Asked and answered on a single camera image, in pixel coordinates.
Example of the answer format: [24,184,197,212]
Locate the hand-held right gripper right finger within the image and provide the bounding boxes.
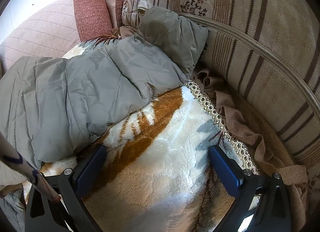
[209,144,292,232]

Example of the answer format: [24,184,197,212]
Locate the white printed cable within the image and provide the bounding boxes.
[0,132,62,202]

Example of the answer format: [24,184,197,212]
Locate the grey quilted jacket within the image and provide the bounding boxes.
[0,6,210,232]

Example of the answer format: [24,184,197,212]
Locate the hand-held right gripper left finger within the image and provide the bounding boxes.
[25,144,108,232]

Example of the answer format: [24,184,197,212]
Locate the striped floral sofa cushion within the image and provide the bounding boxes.
[155,0,320,170]

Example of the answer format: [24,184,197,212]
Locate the pink sofa armrest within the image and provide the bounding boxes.
[0,0,113,72]

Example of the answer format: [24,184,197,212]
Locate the leaf-print fleece blanket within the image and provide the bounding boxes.
[22,34,260,232]

